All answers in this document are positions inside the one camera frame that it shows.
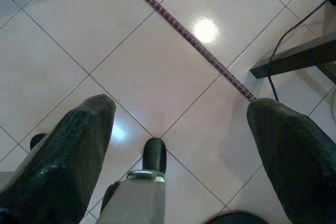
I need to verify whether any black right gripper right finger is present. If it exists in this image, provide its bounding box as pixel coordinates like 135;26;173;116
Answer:
246;98;336;224

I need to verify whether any thin black floor cable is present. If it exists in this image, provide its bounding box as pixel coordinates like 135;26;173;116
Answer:
267;0;336;102

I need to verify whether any dark wooden furniture frame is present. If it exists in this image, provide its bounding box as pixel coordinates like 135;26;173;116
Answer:
249;0;336;83

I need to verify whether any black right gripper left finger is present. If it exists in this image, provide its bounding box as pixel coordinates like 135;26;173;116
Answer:
0;94;117;224

